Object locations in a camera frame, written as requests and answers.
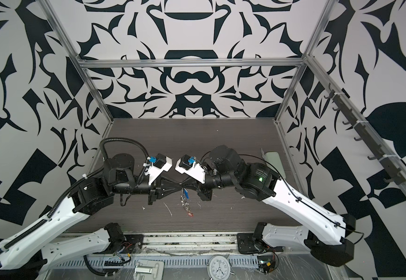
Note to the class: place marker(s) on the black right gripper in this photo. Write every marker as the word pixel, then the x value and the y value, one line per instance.
pixel 203 188

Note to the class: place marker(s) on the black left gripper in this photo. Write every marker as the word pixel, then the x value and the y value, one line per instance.
pixel 156 187

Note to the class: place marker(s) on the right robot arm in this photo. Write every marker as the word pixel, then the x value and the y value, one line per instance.
pixel 322 232

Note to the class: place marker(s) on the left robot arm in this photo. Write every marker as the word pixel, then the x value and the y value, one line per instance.
pixel 33 251

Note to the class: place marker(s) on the mint green glasses case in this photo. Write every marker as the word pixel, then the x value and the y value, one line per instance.
pixel 273 160

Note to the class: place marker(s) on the white table clock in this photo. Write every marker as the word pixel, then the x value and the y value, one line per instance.
pixel 219 268

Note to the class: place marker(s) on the white plastic hinge block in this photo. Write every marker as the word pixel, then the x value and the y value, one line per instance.
pixel 149 270

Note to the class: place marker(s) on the small green circuit board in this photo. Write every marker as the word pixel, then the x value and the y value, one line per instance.
pixel 268 263

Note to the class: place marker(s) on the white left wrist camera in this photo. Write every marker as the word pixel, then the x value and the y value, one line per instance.
pixel 156 165

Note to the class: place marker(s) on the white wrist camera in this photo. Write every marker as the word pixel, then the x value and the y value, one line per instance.
pixel 190 166
pixel 156 165

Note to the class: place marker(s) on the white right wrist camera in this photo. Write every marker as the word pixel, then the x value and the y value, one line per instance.
pixel 190 166

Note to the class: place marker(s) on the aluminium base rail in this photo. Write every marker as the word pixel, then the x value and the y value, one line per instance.
pixel 181 243

